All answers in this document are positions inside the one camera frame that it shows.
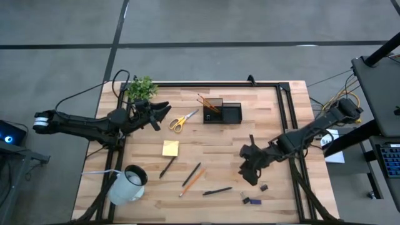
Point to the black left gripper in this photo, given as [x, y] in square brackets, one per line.
[143, 115]

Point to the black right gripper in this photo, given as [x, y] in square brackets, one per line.
[256, 154]

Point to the black pen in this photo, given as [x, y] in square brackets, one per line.
[167, 167]
[217, 191]
[191, 174]

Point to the orange pencil with red eraser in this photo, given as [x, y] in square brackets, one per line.
[206, 100]
[207, 106]
[192, 182]

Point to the black mesh desk organizer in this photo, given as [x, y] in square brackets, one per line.
[231, 114]

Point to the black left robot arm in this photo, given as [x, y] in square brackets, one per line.
[78, 123]

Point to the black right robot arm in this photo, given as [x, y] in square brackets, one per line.
[312, 129]

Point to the green plant in white pot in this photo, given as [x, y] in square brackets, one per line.
[141, 89]

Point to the yellow sticky note pad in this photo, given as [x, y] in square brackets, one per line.
[170, 148]

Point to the white printed paper sheet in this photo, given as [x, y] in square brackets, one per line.
[336, 157]

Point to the white mug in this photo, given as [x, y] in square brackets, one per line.
[125, 190]

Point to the grey metal stand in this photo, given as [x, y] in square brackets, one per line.
[31, 155]

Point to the backlit computer keyboard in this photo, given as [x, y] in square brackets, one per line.
[390, 161]

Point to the dark grey desk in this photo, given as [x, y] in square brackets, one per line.
[381, 93]

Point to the black computer with blue light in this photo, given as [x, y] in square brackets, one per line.
[12, 132]

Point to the black gantry pole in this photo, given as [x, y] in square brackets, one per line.
[382, 50]

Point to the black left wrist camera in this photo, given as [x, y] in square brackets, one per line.
[142, 104]

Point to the black aluminium table frame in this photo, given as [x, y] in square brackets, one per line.
[175, 84]

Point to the black frame clamp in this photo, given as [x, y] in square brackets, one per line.
[251, 79]

